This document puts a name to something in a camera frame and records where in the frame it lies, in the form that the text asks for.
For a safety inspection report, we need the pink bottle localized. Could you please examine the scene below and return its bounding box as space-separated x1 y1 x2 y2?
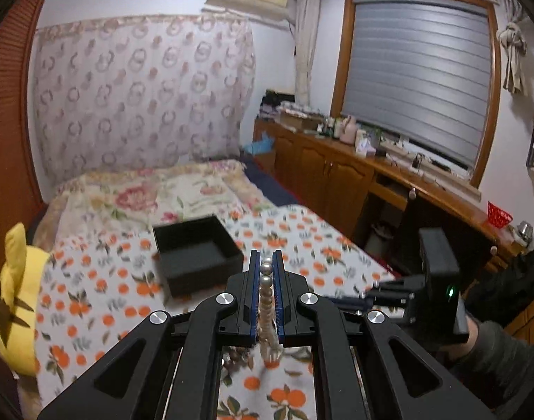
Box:
340 116 357 144

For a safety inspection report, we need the navy bed sheet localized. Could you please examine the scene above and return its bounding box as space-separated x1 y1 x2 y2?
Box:
243 160 300 206

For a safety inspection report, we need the person's right forearm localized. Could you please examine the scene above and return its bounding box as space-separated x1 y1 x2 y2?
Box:
442 319 534 420

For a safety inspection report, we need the wooden louvered wardrobe door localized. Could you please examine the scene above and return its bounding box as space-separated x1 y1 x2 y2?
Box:
0 0 57 420

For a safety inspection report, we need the white window curtain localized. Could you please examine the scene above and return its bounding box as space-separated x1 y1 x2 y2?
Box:
293 0 322 106

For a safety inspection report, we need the pearl necklace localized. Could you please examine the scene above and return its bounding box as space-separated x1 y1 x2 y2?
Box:
258 260 282 366

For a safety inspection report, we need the grey window blind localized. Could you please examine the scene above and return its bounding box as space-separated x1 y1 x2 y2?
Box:
341 0 488 169

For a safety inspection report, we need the dark cloth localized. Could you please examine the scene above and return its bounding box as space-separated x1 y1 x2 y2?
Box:
464 249 534 329

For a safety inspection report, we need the orange fruit print bedsheet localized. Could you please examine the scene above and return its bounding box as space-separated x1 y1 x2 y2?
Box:
33 205 403 420

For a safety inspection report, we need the metal kettle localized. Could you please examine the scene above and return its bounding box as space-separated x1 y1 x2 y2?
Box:
514 222 534 246

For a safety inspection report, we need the black square box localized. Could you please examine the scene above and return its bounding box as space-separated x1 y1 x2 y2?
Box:
152 215 245 299

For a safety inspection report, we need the red plastic basket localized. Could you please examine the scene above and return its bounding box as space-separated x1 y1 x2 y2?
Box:
487 201 514 228

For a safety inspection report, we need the stack of folded clothes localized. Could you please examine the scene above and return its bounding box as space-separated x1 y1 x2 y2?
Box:
260 90 296 119

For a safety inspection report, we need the pink tissue box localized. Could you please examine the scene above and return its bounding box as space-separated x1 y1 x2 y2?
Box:
354 133 377 156

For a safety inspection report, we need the wooden window frame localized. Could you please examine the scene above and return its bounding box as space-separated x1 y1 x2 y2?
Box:
330 0 501 197

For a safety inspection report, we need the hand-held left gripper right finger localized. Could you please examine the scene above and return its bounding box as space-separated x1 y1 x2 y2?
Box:
273 249 497 420

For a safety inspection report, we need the circle pattern wall curtain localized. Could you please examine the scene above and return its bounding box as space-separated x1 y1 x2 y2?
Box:
30 14 256 187

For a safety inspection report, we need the floral blanket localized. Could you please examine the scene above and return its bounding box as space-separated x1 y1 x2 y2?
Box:
33 160 276 250

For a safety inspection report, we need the tied cream curtain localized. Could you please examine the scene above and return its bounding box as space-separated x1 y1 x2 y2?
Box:
497 0 528 95

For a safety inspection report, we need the box with blue paper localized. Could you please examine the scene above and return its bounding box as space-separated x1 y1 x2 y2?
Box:
241 138 276 171

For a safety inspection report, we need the yellow plush toy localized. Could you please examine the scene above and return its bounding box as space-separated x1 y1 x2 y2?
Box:
0 222 53 377

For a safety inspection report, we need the cardboard box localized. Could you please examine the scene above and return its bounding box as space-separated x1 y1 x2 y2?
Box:
279 107 322 131

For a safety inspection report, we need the long wooden cabinet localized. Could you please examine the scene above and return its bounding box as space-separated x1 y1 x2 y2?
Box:
253 118 526 272

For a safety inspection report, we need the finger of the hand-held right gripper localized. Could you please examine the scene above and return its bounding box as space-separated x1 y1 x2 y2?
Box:
328 282 421 316

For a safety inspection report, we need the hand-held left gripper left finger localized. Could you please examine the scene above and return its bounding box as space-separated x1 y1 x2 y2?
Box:
37 249 261 420

